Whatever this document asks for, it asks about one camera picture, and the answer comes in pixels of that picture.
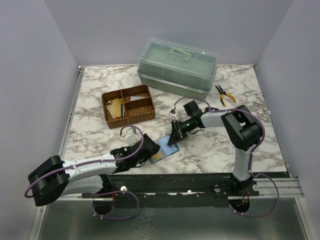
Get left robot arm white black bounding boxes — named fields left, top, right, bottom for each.
left=24, top=134, right=160, bottom=207

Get blue leather card holder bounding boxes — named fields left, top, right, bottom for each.
left=149, top=135, right=180, bottom=164

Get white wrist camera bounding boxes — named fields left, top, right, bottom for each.
left=123, top=129, right=141, bottom=146
left=169, top=109, right=180, bottom=121

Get yellow handled pliers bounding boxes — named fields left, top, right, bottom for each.
left=215, top=84, right=237, bottom=107

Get left aluminium side rail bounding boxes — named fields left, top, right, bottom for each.
left=58, top=66, right=86, bottom=159

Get green plastic storage box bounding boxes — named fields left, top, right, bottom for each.
left=137, top=38, right=218, bottom=100

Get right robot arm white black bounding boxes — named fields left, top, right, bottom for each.
left=167, top=100, right=265, bottom=196

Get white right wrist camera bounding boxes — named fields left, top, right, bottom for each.
left=169, top=109, right=180, bottom=121

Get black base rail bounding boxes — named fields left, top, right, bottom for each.
left=82, top=173, right=260, bottom=212

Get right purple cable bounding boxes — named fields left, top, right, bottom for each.
left=173, top=96, right=281, bottom=218

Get brown wicker divided basket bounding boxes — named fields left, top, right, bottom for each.
left=101, top=84, right=156, bottom=129

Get white card in basket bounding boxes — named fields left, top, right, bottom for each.
left=130, top=96, right=145, bottom=101

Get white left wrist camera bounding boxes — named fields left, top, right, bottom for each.
left=123, top=129, right=141, bottom=146

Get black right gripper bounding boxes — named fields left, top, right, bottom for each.
left=168, top=117, right=196, bottom=146

